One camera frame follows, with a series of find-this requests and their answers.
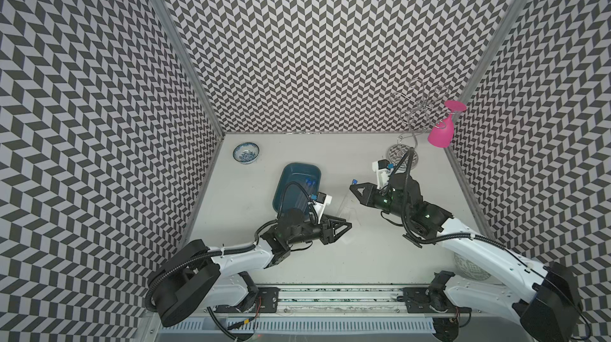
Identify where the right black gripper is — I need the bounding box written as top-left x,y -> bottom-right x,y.
348,182 -> 409,219

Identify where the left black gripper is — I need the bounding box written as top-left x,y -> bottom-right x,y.
287,212 -> 352,246

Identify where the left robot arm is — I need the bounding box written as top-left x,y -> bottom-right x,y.
144,208 -> 353,327

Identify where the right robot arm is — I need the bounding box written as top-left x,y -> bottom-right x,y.
350,173 -> 591,341

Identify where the teal plastic tray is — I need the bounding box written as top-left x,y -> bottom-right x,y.
272,163 -> 321,212

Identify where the pink plastic wine glass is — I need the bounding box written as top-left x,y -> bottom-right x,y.
427,100 -> 467,149

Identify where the blue white ceramic bowl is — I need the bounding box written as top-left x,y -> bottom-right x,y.
232,142 -> 260,165

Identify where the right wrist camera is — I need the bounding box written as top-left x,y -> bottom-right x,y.
372,159 -> 394,190

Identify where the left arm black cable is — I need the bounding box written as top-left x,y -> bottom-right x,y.
252,180 -> 318,247

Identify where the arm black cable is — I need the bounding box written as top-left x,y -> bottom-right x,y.
399,147 -> 416,243
252,180 -> 318,247

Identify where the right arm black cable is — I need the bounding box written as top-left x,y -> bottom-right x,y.
399,147 -> 416,243

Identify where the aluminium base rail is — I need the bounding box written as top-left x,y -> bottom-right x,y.
142,283 -> 545,342

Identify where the chrome wire glass rack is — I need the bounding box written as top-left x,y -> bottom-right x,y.
386,79 -> 447,173

